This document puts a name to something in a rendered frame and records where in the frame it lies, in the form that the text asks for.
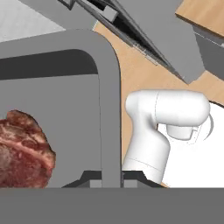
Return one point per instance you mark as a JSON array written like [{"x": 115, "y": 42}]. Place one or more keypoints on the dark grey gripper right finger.
[{"x": 132, "y": 178}]

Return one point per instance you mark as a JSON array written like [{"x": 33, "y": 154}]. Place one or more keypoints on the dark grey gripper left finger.
[{"x": 92, "y": 178}]

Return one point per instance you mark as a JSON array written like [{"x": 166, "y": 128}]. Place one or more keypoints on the grey meat container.
[{"x": 73, "y": 116}]

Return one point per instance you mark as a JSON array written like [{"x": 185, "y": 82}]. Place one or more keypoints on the raw red steak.
[{"x": 23, "y": 154}]

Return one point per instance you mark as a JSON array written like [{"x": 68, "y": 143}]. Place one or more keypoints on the white rounded object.
[{"x": 151, "y": 140}]

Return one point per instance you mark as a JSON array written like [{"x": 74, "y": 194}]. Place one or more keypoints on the grey cupboard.
[{"x": 213, "y": 52}]

